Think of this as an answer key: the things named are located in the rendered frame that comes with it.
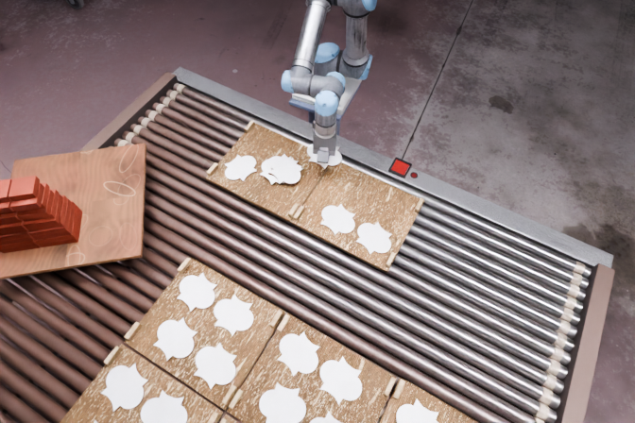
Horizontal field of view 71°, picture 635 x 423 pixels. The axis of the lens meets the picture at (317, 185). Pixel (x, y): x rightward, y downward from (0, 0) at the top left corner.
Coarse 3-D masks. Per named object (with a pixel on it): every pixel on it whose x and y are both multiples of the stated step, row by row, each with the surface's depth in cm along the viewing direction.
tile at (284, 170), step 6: (276, 162) 184; (282, 162) 184; (288, 162) 184; (294, 162) 184; (276, 168) 182; (282, 168) 182; (288, 168) 182; (294, 168) 182; (300, 168) 182; (270, 174) 181; (276, 174) 180; (282, 174) 180; (288, 174) 180; (294, 174) 180; (282, 180) 179; (288, 180) 179; (294, 180) 179
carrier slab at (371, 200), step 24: (336, 168) 186; (312, 192) 180; (336, 192) 180; (360, 192) 180; (384, 192) 180; (312, 216) 174; (360, 216) 174; (384, 216) 174; (408, 216) 174; (336, 240) 168; (384, 264) 163
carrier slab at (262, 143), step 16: (256, 128) 198; (240, 144) 193; (256, 144) 193; (272, 144) 193; (288, 144) 193; (224, 160) 188; (256, 160) 189; (304, 160) 189; (208, 176) 184; (224, 176) 184; (256, 176) 184; (304, 176) 184; (320, 176) 184; (240, 192) 180; (256, 192) 180; (272, 192) 180; (288, 192) 180; (304, 192) 180; (272, 208) 176; (288, 208) 176
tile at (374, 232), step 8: (368, 224) 171; (376, 224) 171; (360, 232) 169; (368, 232) 169; (376, 232) 169; (384, 232) 169; (360, 240) 167; (368, 240) 167; (376, 240) 167; (384, 240) 167; (368, 248) 165; (376, 248) 165; (384, 248) 165
